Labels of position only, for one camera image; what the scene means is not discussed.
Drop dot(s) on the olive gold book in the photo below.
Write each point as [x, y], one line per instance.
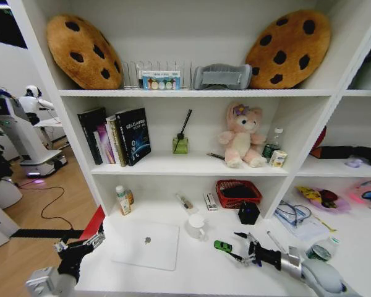
[118, 145]

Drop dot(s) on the white humanoid robot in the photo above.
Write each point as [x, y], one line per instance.
[31, 102]

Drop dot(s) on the green toy car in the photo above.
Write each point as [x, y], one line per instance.
[222, 245]

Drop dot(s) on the black flat item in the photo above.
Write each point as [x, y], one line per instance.
[238, 192]

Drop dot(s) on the yellow snack bag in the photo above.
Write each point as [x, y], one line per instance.
[307, 194]

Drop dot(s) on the white small table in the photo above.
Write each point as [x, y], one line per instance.
[54, 123]

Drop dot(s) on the purple snack bag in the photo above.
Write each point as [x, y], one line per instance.
[340, 202]

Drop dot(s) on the thick black book blue print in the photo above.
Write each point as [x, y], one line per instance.
[136, 136]

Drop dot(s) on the small lilac item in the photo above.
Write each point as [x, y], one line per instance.
[354, 162]

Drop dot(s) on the small white pen box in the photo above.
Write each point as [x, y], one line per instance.
[210, 201]

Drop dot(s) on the orange juice bottle white cap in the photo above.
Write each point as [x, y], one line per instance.
[123, 202]

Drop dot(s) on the pink toy package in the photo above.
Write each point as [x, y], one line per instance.
[366, 191]

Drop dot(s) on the dark wall screen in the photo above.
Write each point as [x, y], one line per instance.
[6, 24]

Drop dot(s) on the colourful blue card box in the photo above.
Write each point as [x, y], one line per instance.
[160, 81]

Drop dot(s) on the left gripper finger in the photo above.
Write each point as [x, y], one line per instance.
[61, 246]
[96, 239]

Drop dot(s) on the left robot arm silver white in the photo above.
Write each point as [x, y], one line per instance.
[43, 282]

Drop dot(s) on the tall thin black book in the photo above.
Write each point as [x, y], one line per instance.
[91, 136]

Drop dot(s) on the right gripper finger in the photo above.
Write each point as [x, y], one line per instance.
[245, 260]
[251, 238]

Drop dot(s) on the white round pedestal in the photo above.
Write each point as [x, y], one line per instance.
[3, 193]

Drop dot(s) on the lying green label water bottle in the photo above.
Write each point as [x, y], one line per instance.
[320, 250]

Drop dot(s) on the round cookie plush pillow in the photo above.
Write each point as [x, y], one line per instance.
[80, 52]
[290, 46]

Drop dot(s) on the black hexagonal box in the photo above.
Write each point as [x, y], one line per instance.
[249, 213]

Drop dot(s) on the silver pen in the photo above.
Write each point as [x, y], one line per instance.
[275, 240]

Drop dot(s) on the clear plastic document pouch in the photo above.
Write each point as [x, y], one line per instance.
[309, 227]

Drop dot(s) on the white wheeled robot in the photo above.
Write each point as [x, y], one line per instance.
[21, 136]

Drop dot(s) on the small white yellow carton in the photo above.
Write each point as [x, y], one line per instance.
[278, 159]

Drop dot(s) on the red side panel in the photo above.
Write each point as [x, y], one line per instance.
[94, 221]

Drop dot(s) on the yellow pencil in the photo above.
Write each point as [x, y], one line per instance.
[326, 225]

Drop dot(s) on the red mesh basket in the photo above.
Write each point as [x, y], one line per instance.
[227, 202]

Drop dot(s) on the upright green label water bottle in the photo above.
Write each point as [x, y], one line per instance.
[270, 148]

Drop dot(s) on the purple book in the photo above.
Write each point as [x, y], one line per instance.
[105, 145]

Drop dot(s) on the white lidded mug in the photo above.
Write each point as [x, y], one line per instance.
[195, 227]

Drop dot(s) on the clear acrylic file rack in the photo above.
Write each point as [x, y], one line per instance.
[130, 74]

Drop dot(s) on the pink rabbit plush toy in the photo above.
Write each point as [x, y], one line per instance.
[242, 139]

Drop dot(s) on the white shelf unit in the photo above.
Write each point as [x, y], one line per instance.
[188, 92]

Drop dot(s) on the dark pen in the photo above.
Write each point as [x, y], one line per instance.
[215, 156]

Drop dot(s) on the white spine book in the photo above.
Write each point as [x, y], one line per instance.
[111, 136]

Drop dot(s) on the green reed diffuser bottle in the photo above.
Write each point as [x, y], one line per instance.
[180, 144]

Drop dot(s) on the right robot arm silver white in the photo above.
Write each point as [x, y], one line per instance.
[318, 275]

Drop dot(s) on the silver laptop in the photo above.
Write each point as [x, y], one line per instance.
[148, 244]

